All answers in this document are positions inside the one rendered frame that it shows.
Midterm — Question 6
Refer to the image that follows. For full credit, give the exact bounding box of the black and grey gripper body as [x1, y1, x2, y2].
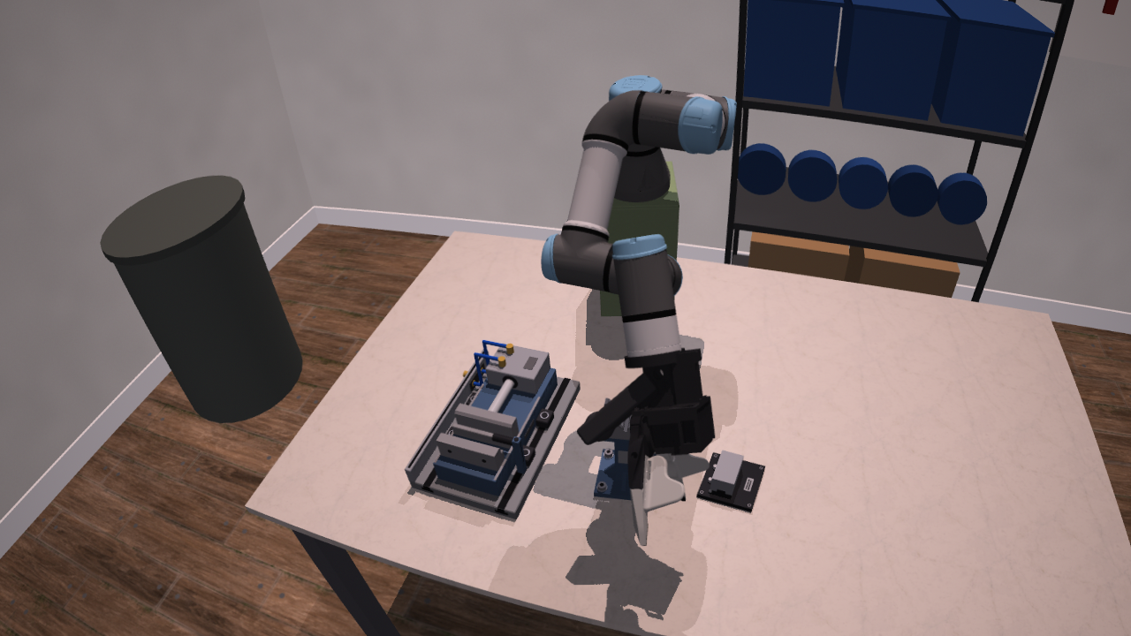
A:
[624, 349, 716, 458]

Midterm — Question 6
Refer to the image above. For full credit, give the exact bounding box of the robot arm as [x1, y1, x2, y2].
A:
[541, 75, 737, 445]

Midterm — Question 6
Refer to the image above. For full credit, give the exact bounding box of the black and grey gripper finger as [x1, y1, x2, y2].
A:
[627, 426, 685, 545]
[657, 453, 710, 485]

